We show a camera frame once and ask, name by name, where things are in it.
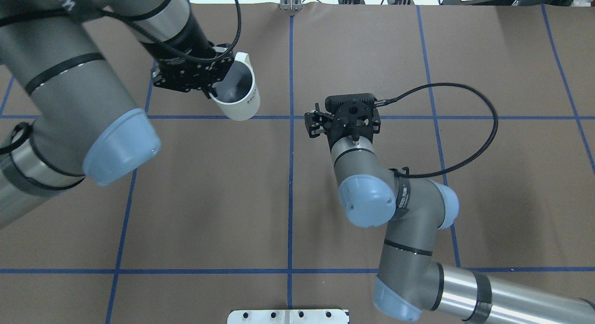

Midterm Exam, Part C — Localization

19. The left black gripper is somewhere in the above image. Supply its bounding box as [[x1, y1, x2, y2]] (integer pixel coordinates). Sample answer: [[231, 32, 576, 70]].
[[198, 59, 232, 98]]

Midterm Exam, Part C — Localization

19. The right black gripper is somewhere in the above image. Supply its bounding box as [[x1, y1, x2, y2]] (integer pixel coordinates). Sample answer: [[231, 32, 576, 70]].
[[304, 102, 340, 145]]

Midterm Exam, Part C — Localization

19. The white ribbed mug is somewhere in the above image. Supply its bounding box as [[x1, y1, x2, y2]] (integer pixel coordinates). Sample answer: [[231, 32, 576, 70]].
[[207, 52, 261, 121]]

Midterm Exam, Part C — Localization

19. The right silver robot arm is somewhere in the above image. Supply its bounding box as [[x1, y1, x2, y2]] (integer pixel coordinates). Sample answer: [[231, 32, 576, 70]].
[[304, 102, 595, 324]]

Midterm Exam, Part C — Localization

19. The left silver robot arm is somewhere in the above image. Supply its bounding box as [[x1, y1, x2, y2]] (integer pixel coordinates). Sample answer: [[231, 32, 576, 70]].
[[1, 0, 242, 227]]

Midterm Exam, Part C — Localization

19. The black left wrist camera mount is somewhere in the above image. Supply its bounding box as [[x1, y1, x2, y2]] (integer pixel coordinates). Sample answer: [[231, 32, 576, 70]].
[[151, 52, 234, 93]]

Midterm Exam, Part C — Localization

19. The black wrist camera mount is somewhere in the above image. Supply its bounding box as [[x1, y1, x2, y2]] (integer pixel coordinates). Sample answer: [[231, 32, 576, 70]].
[[324, 93, 381, 141], [151, 52, 234, 93]]

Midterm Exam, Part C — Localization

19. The black braided camera cable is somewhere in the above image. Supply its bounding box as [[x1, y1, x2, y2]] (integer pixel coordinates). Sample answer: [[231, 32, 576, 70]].
[[70, 0, 243, 63], [377, 83, 499, 179]]

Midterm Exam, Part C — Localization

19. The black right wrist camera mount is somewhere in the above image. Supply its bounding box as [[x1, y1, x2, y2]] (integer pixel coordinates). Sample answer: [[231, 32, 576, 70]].
[[324, 93, 381, 141]]

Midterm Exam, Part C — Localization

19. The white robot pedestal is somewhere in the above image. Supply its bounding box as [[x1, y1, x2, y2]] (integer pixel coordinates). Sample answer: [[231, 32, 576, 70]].
[[227, 309, 350, 324]]

